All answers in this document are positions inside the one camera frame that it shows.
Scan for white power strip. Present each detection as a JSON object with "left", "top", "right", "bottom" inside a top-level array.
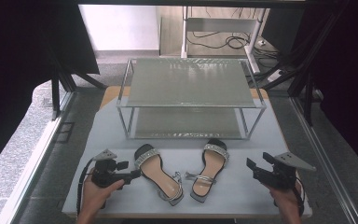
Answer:
[{"left": 266, "top": 69, "right": 285, "bottom": 84}]

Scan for person's right hand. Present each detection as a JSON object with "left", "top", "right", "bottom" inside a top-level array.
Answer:
[{"left": 262, "top": 177, "right": 304, "bottom": 217}]

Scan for aluminium frame rail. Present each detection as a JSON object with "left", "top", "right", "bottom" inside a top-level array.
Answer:
[
  {"left": 290, "top": 95, "right": 358, "bottom": 224},
  {"left": 0, "top": 90, "right": 77, "bottom": 224}
]

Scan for black floor cables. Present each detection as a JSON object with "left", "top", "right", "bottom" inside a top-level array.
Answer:
[{"left": 186, "top": 7, "right": 282, "bottom": 61}]

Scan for white metal desk frame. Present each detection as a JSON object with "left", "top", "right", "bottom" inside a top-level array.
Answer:
[{"left": 180, "top": 6, "right": 269, "bottom": 76}]

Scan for right hand-held gripper cable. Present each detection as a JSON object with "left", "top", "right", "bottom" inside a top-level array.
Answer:
[{"left": 293, "top": 176, "right": 307, "bottom": 217}]

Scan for hand-held gripper cable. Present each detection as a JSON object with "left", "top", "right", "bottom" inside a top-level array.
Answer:
[
  {"left": 293, "top": 176, "right": 307, "bottom": 217},
  {"left": 76, "top": 158, "right": 96, "bottom": 217}
]

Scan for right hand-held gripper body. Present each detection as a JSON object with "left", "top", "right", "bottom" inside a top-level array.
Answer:
[{"left": 253, "top": 151, "right": 318, "bottom": 190}]

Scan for pale blue table mat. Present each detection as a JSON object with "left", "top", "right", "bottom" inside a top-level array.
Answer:
[{"left": 62, "top": 95, "right": 313, "bottom": 218}]

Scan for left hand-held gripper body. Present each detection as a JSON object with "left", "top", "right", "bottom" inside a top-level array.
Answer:
[{"left": 90, "top": 148, "right": 134, "bottom": 189}]

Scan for glass two-tier shoe rack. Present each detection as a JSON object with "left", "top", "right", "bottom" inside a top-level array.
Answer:
[{"left": 116, "top": 57, "right": 268, "bottom": 141}]

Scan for left hand-held gripper cable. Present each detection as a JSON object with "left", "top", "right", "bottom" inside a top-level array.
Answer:
[{"left": 76, "top": 158, "right": 96, "bottom": 217}]

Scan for person's left hand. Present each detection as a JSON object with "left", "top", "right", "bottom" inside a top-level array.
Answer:
[{"left": 79, "top": 173, "right": 126, "bottom": 217}]

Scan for black curtain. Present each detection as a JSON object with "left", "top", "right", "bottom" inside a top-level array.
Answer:
[
  {"left": 0, "top": 0, "right": 101, "bottom": 180},
  {"left": 292, "top": 0, "right": 358, "bottom": 182}
]

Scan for black metal strut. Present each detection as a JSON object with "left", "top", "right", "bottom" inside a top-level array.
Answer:
[
  {"left": 50, "top": 69, "right": 106, "bottom": 121},
  {"left": 255, "top": 8, "right": 346, "bottom": 127}
]

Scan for black rhinestone strap sandal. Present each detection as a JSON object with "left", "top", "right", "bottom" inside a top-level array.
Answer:
[
  {"left": 133, "top": 143, "right": 185, "bottom": 207},
  {"left": 184, "top": 138, "right": 230, "bottom": 204}
]

